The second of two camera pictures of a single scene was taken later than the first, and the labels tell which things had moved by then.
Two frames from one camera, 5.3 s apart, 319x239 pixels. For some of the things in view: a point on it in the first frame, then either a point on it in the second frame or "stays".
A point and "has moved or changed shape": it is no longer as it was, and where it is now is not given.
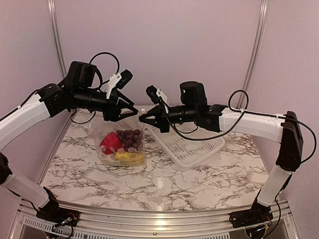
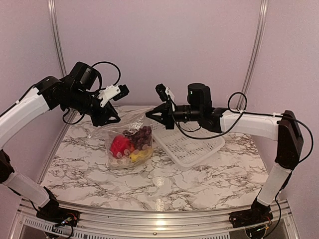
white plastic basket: [186, 143] stays
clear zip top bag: [120, 143] has moved or changed shape
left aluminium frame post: [55, 18] stays
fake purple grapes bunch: [131, 139] -> [141, 138]
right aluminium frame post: [263, 10] stays
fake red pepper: [110, 143] -> [119, 144]
